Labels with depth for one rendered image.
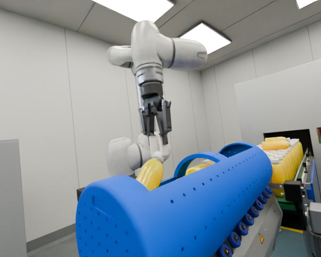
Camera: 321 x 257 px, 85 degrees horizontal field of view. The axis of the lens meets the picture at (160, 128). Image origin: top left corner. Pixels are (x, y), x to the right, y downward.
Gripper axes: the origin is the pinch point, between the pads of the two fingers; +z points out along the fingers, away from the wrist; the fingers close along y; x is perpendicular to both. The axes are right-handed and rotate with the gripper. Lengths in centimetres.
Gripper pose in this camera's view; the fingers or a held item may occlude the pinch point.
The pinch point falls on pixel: (158, 146)
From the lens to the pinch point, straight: 57.6
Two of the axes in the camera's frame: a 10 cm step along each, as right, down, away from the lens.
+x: 6.7, -0.4, 7.4
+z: 1.2, 9.9, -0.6
